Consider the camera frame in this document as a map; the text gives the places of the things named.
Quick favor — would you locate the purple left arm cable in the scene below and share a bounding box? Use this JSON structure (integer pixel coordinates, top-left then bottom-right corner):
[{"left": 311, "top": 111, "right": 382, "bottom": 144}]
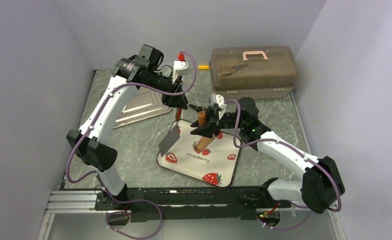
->
[{"left": 65, "top": 50, "right": 197, "bottom": 239}]

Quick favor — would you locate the strawberry pattern white tray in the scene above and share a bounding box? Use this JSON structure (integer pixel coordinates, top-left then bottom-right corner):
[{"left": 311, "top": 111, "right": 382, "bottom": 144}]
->
[{"left": 156, "top": 119, "right": 241, "bottom": 188}]

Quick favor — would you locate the steel baking tray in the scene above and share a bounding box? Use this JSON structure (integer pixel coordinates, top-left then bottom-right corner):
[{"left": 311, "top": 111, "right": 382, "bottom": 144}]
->
[{"left": 113, "top": 88, "right": 172, "bottom": 129}]

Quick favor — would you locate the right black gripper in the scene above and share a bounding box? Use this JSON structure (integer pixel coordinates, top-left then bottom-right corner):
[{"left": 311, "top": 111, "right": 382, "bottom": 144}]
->
[{"left": 190, "top": 106, "right": 245, "bottom": 139}]

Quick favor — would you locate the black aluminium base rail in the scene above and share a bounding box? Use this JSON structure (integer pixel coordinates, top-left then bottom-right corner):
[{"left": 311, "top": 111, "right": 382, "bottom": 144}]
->
[{"left": 46, "top": 186, "right": 299, "bottom": 225}]

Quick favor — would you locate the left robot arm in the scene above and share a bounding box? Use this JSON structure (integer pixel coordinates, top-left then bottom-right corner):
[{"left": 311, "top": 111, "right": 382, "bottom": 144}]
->
[{"left": 65, "top": 44, "right": 191, "bottom": 210}]

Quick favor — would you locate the spatula with wooden handle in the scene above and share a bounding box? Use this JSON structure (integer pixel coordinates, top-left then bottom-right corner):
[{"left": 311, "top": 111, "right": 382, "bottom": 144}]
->
[{"left": 158, "top": 76, "right": 184, "bottom": 158}]

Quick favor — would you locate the brown translucent tool box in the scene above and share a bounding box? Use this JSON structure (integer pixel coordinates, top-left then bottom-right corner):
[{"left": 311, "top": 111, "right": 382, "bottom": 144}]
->
[{"left": 209, "top": 45, "right": 297, "bottom": 100}]

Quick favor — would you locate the yellow small object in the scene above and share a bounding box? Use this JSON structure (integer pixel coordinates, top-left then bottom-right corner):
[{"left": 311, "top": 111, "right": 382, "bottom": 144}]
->
[{"left": 198, "top": 65, "right": 210, "bottom": 71}]

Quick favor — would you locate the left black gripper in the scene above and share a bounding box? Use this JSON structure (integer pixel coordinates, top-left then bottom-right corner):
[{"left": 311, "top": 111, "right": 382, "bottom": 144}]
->
[{"left": 143, "top": 70, "right": 189, "bottom": 111}]

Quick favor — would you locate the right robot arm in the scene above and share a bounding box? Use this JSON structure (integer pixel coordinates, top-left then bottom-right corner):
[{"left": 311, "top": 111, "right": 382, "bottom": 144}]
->
[{"left": 189, "top": 93, "right": 345, "bottom": 214}]

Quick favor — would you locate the wooden rolling pin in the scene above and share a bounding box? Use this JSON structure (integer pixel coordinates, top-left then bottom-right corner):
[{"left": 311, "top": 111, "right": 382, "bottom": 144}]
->
[{"left": 193, "top": 110, "right": 215, "bottom": 154}]

